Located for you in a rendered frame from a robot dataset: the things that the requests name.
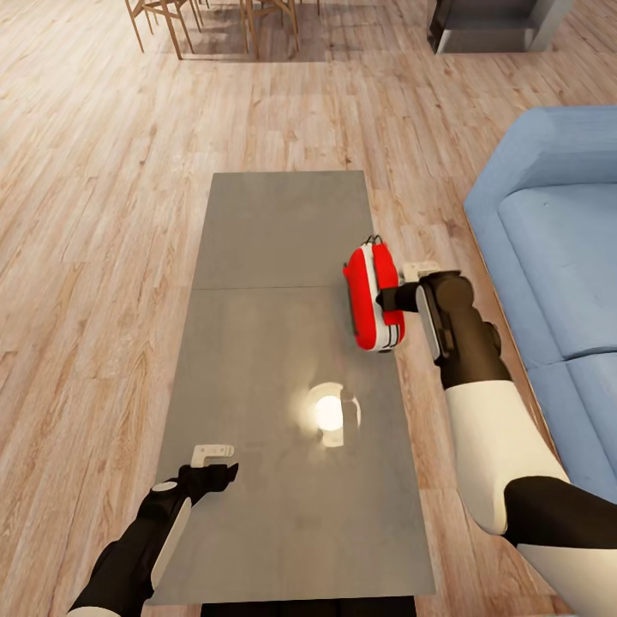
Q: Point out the sofa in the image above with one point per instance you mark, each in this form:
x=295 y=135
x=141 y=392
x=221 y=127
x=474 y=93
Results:
x=543 y=214

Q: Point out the radio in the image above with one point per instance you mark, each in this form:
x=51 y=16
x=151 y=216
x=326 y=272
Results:
x=369 y=270

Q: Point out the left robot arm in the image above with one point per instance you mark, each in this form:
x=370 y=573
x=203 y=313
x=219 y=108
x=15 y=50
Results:
x=128 y=571

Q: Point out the breakfast table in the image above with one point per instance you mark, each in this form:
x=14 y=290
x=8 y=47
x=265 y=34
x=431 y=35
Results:
x=248 y=7

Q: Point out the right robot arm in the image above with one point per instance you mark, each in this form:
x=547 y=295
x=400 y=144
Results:
x=510 y=482

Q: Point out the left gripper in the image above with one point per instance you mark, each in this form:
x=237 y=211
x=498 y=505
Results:
x=213 y=478

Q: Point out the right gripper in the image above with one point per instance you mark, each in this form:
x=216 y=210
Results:
x=394 y=298

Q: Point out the stairs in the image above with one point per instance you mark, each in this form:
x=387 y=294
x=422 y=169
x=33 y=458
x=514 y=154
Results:
x=481 y=26

